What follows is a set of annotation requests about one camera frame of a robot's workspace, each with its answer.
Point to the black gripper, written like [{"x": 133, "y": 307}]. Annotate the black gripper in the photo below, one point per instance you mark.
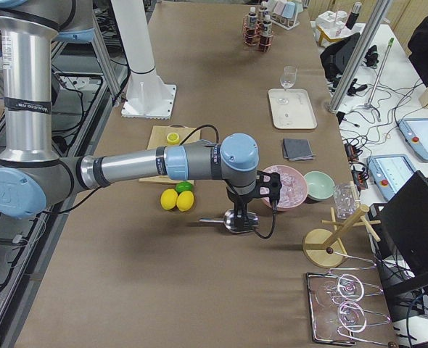
[{"x": 239, "y": 200}]

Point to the tea bottle white cap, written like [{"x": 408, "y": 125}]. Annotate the tea bottle white cap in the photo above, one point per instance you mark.
[{"x": 265, "y": 34}]

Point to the copper wire bottle basket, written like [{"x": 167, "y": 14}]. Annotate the copper wire bottle basket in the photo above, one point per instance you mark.
[{"x": 257, "y": 36}]

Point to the pink bowl of ice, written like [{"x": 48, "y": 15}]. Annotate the pink bowl of ice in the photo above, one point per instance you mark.
[{"x": 294, "y": 188}]

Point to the folded grey cloth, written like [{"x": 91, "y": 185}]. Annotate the folded grey cloth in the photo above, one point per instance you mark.
[{"x": 297, "y": 149}]

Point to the mint green bowl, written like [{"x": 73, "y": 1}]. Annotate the mint green bowl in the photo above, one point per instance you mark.
[{"x": 320, "y": 186}]

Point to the steel ice scoop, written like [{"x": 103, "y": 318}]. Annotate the steel ice scoop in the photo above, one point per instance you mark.
[{"x": 235, "y": 222}]

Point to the clear glass tumbler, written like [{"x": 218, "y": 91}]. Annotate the clear glass tumbler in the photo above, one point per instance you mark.
[{"x": 345, "y": 199}]

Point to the white rabbit serving tray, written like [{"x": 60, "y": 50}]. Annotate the white rabbit serving tray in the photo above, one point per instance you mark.
[{"x": 292, "y": 109}]

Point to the wooden cup tree stand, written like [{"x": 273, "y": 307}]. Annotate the wooden cup tree stand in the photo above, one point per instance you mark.
[{"x": 324, "y": 248}]

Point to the yellow lemon lower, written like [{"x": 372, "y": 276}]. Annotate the yellow lemon lower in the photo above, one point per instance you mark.
[{"x": 185, "y": 201}]

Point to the yellow lemon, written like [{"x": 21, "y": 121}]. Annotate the yellow lemon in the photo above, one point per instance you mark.
[
  {"x": 168, "y": 199},
  {"x": 185, "y": 201}
]

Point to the green lime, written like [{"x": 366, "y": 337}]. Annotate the green lime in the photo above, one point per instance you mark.
[{"x": 183, "y": 186}]

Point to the yellow lemon upper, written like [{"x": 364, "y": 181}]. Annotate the yellow lemon upper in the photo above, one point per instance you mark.
[{"x": 168, "y": 199}]

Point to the half lemon slice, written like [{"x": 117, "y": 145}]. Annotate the half lemon slice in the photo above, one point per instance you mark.
[{"x": 173, "y": 138}]

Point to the clear wine glass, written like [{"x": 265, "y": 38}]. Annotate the clear wine glass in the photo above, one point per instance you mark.
[{"x": 287, "y": 80}]

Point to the blue teach pendant near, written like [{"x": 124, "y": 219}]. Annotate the blue teach pendant near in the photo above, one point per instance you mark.
[{"x": 390, "y": 172}]

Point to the blue teach pendant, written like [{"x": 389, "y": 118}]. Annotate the blue teach pendant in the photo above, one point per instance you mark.
[
  {"x": 390, "y": 172},
  {"x": 415, "y": 131}
]

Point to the black monitor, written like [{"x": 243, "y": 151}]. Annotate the black monitor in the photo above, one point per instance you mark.
[{"x": 404, "y": 233}]

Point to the white cup rack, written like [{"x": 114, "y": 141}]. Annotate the white cup rack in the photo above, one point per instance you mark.
[{"x": 280, "y": 21}]

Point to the blue teach pendant far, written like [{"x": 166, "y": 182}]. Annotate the blue teach pendant far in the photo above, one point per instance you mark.
[{"x": 415, "y": 131}]

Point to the white cardboard box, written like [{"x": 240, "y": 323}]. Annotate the white cardboard box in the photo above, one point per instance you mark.
[{"x": 331, "y": 27}]

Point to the light blue cup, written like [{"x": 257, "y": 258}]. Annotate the light blue cup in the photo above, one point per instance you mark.
[{"x": 289, "y": 10}]

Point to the pink cup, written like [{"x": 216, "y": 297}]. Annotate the pink cup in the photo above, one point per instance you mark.
[{"x": 278, "y": 7}]

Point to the wire glass holder rack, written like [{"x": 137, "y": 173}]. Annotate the wire glass holder rack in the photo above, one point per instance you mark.
[{"x": 334, "y": 303}]

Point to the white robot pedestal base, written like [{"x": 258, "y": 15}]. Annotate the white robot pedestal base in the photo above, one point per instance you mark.
[{"x": 147, "y": 95}]

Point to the aluminium frame post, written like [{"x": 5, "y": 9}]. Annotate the aluminium frame post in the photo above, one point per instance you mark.
[{"x": 369, "y": 31}]

